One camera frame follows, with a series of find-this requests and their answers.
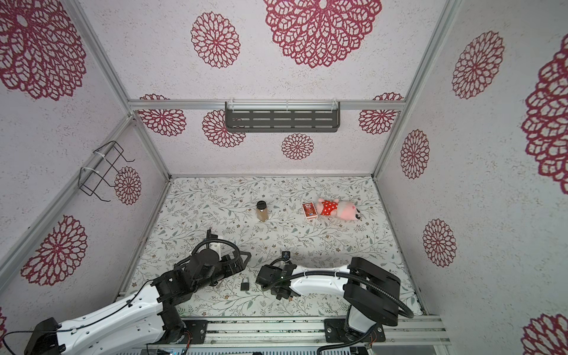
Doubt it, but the red playing card box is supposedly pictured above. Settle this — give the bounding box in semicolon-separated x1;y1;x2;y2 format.
302;203;318;220

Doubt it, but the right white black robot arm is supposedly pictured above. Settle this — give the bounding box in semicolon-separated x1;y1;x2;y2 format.
256;253;415;354

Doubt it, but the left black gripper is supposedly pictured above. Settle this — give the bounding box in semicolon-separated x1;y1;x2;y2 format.
194;249;251;294

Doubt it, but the black padlock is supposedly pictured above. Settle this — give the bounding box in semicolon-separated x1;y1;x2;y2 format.
241;277;250;291

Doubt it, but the black wire wall rack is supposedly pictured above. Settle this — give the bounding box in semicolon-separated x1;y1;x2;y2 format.
77;140;135;203

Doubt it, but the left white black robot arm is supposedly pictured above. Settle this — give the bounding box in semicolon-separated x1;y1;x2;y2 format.
24;233;251;354

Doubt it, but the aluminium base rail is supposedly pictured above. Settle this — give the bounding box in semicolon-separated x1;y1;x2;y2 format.
127;316;452;354

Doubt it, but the spice jar black lid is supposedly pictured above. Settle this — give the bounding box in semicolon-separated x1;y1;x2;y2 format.
256;201;269;222

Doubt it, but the pink plush toy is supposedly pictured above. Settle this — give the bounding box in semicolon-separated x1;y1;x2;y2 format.
315;198;361;220

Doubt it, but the dark grey wall shelf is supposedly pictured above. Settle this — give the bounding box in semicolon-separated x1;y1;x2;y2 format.
224;101;341;133

